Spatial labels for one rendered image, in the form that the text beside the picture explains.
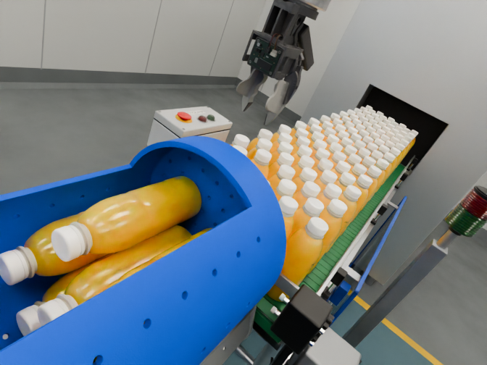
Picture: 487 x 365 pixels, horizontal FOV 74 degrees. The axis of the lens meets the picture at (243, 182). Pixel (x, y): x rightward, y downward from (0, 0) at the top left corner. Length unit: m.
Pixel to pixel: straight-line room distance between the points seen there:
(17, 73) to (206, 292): 3.26
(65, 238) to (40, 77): 3.20
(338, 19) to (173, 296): 4.69
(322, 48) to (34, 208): 4.59
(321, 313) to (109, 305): 0.45
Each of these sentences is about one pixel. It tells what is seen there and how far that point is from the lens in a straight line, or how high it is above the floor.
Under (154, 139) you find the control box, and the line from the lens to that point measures 0.85.
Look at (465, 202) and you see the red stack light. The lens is 0.85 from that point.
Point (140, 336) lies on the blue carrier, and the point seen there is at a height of 1.18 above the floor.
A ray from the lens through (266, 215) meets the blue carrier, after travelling 0.41.
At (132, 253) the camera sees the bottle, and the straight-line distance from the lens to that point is 0.45.
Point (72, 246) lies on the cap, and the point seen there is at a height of 1.13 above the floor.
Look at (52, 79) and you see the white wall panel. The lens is 3.62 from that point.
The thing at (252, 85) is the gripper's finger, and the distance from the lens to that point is 0.66.
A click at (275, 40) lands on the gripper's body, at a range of 0.57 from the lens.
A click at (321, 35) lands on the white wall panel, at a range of 4.91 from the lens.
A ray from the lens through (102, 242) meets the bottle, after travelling 0.42.
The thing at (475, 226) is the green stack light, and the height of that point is 1.19.
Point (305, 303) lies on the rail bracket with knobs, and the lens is 0.64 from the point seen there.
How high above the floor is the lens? 1.43
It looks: 29 degrees down
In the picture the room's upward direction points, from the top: 25 degrees clockwise
